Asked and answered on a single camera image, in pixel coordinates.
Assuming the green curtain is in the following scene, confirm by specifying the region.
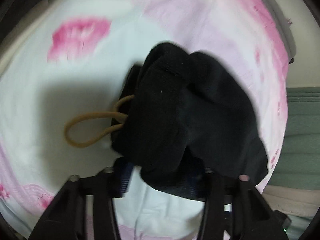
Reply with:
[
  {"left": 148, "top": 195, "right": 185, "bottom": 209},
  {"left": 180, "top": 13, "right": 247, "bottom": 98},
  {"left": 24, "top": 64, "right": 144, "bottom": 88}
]
[{"left": 269, "top": 87, "right": 319, "bottom": 190}]

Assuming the grey padded headboard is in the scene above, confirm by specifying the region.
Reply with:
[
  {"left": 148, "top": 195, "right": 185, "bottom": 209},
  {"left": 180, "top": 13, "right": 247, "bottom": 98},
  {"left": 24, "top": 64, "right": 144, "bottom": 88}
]
[{"left": 262, "top": 0, "right": 297, "bottom": 64}]

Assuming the tan drawstring cord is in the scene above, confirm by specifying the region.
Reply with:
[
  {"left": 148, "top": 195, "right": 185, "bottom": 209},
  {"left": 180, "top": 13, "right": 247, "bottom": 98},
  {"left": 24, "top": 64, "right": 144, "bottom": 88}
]
[{"left": 64, "top": 94, "right": 136, "bottom": 148}]

